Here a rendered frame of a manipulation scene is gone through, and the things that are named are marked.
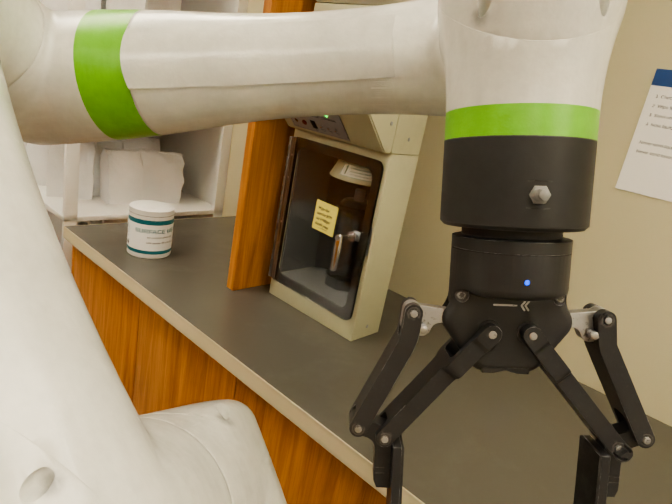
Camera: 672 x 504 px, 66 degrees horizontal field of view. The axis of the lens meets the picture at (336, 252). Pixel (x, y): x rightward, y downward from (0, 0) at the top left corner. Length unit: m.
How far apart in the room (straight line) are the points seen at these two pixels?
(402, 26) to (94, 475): 0.37
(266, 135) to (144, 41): 0.93
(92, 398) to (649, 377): 1.34
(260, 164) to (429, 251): 0.59
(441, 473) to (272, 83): 0.73
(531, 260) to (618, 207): 1.11
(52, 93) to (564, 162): 0.41
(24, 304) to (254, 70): 0.27
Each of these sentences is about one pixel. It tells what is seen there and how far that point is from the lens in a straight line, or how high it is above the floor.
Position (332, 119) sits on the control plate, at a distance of 1.20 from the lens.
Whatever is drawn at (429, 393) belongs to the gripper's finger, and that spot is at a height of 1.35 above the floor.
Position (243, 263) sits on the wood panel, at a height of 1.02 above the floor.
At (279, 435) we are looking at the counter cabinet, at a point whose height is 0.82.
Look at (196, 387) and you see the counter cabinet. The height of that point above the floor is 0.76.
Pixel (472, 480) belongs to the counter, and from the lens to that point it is 1.00.
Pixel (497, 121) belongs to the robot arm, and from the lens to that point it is 0.32.
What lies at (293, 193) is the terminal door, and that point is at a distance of 1.38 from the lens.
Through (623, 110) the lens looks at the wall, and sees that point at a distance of 1.44.
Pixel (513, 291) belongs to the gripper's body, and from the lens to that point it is 0.33.
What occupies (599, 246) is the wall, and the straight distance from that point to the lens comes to 1.44.
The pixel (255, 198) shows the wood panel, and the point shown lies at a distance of 1.43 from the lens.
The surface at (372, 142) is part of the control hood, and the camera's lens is 1.16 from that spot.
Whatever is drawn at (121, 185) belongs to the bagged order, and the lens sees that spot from 2.26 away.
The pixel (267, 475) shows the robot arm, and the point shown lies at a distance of 0.43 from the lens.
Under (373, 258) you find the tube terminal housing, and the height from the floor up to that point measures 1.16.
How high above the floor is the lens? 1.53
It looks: 17 degrees down
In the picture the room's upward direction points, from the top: 11 degrees clockwise
